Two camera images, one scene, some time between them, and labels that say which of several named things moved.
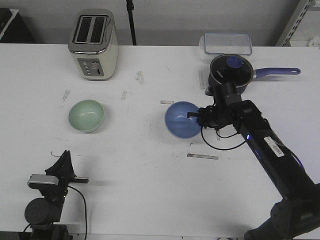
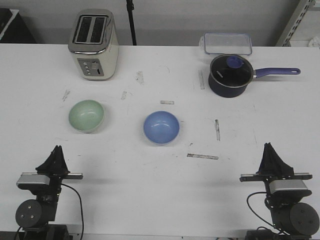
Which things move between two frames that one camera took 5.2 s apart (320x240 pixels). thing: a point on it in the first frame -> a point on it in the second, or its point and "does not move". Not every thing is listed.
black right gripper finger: (193, 114) -> (273, 165)
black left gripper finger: (63, 166) -> (55, 164)
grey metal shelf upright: (299, 13) does not move
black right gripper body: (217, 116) -> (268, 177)
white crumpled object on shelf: (315, 42) does not move
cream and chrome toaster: (93, 41) does not move
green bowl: (87, 115) does not move
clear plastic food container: (214, 43) does not move
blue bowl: (178, 123) -> (161, 127)
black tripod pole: (130, 7) does not move
